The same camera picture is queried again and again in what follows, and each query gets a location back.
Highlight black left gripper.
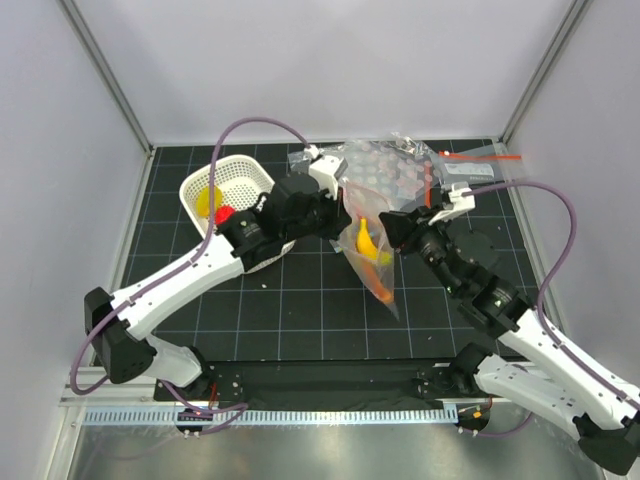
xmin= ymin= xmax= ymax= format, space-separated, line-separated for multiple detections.
xmin=282 ymin=180 xmax=352 ymax=244

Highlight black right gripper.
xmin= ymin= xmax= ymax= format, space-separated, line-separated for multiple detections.
xmin=377 ymin=202 xmax=461 ymax=295

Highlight pink zipper clear bag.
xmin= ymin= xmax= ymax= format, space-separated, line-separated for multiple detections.
xmin=338 ymin=178 xmax=399 ymax=320

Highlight yellow toy banana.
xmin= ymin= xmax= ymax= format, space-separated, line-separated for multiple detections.
xmin=356 ymin=217 xmax=379 ymax=262

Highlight orange maroon toy steak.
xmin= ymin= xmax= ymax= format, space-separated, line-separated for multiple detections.
xmin=361 ymin=261 xmax=394 ymax=305

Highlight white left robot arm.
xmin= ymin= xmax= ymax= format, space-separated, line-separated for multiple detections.
xmin=84 ymin=173 xmax=351 ymax=400

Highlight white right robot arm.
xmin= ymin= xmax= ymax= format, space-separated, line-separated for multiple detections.
xmin=379 ymin=207 xmax=639 ymax=475

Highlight pink dotted zip bag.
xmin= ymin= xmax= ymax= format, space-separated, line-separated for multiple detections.
xmin=319 ymin=133 xmax=433 ymax=211

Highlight orange zipper clear bag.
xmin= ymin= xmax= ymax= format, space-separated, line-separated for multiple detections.
xmin=424 ymin=169 xmax=434 ymax=207

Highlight far labelled orange zip bag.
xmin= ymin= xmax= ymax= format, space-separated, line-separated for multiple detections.
xmin=429 ymin=145 xmax=528 ymax=188

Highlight white perforated plastic basket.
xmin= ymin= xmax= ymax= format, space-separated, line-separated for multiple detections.
xmin=171 ymin=154 xmax=294 ymax=283

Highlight red toy strawberry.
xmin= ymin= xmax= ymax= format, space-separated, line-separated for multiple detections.
xmin=214 ymin=205 xmax=236 ymax=227

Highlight yellow toy lemon slice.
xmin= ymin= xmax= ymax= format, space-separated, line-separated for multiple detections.
xmin=195 ymin=186 xmax=224 ymax=218

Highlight black cutting mat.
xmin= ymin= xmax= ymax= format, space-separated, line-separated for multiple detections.
xmin=122 ymin=146 xmax=511 ymax=361

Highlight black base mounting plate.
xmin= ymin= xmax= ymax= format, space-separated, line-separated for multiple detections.
xmin=178 ymin=359 xmax=488 ymax=412

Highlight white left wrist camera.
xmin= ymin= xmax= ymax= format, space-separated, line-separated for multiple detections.
xmin=303 ymin=144 xmax=348 ymax=200

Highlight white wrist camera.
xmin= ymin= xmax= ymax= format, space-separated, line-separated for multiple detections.
xmin=428 ymin=182 xmax=476 ymax=225
xmin=303 ymin=144 xmax=348 ymax=200

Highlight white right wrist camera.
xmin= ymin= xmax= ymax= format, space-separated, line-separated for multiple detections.
xmin=428 ymin=182 xmax=476 ymax=225

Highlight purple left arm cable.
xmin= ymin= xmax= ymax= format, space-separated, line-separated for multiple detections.
xmin=68 ymin=117 xmax=316 ymax=436

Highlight slotted metal cable duct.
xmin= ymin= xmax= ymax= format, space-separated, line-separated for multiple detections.
xmin=82 ymin=404 xmax=458 ymax=426

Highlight aluminium frame post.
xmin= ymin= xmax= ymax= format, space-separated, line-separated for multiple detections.
xmin=499 ymin=0 xmax=593 ymax=145
xmin=55 ymin=0 xmax=153 ymax=156

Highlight left aluminium frame post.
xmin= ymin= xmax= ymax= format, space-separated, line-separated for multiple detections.
xmin=55 ymin=0 xmax=153 ymax=156

